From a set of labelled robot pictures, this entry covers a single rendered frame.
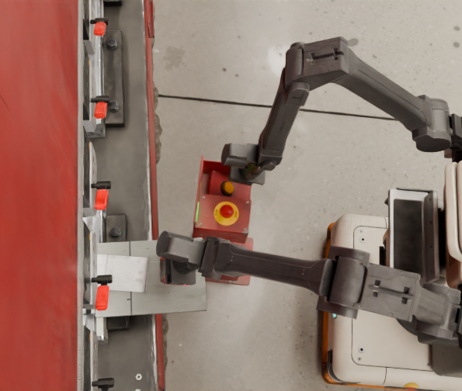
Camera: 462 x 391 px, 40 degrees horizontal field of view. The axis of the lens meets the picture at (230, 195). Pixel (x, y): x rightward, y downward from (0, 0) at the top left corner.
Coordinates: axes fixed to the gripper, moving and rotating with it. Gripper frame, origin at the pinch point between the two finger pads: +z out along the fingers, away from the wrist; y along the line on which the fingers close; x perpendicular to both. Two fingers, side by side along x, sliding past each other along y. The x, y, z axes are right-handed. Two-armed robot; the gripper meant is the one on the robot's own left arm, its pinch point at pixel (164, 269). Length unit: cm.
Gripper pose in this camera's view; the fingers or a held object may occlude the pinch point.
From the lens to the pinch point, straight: 154.8
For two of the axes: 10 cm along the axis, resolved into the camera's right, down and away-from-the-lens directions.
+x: 8.3, 1.2, 5.5
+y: 0.7, 9.5, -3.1
